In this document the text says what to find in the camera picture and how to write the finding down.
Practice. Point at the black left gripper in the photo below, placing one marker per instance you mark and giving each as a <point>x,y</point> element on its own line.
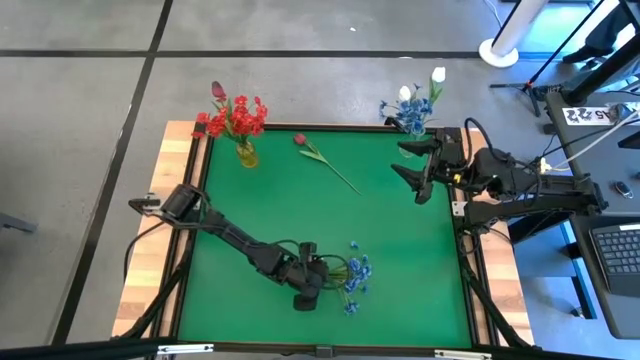
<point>305,277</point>

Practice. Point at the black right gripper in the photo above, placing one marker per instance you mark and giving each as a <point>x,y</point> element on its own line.
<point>450,162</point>

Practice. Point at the blue artificial flower bunch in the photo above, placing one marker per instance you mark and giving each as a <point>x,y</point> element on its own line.
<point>355,265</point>
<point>412,112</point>

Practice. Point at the white artificial tulip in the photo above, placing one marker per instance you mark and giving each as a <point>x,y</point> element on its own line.
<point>404,93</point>
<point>438,74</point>

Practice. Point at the red artificial tulip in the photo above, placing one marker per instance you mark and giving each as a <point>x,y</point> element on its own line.
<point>300,139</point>
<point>218,90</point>

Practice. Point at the red artificial flower bunch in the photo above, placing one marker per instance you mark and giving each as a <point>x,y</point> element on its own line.
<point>245,120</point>
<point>216,125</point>

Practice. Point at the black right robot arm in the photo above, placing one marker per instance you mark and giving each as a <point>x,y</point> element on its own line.
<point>550,192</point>

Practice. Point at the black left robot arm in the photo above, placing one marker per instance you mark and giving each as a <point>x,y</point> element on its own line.
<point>235,240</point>

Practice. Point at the clear glass vase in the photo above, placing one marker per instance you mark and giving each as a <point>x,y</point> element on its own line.
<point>404,155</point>

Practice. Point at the yellow glass vase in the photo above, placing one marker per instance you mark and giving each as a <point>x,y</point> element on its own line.
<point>247,156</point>

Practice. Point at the white power adapter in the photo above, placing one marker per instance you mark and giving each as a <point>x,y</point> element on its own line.
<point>544,165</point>

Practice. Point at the black tripod stand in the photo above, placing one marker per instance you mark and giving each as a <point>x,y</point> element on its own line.
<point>529,86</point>

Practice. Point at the white pole with round base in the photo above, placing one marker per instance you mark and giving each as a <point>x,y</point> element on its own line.
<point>500,52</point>

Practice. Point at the white printed paper label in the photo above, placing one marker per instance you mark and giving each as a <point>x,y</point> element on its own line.
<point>585,115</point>

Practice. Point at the person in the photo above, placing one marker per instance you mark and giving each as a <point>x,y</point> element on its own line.
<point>582,54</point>

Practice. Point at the black desk leg beam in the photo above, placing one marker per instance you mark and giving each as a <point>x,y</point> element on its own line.
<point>600,75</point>

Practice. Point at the black key fob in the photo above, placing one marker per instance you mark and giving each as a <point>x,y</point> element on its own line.
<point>624,189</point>

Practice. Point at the blue desk leg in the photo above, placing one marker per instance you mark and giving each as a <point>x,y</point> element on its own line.
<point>582,295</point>

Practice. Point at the black keyboard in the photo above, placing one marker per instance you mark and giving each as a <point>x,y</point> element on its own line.
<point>620,255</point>

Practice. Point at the dark gray desk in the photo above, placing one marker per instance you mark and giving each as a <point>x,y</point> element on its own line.
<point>600,310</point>

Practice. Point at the black crossbeam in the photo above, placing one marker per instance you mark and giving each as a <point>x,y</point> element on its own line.
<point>75,350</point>

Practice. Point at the gray floor object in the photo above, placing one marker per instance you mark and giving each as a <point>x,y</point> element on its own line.
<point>15,223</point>

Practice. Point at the black table frame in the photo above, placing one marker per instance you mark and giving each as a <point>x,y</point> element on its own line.
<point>325,128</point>

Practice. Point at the silver bracket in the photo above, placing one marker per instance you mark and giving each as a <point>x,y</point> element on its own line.
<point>185,349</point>
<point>462,355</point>

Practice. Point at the black diagonal frame strut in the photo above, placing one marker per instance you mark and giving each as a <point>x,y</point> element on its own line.
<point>492,310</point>
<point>160,300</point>

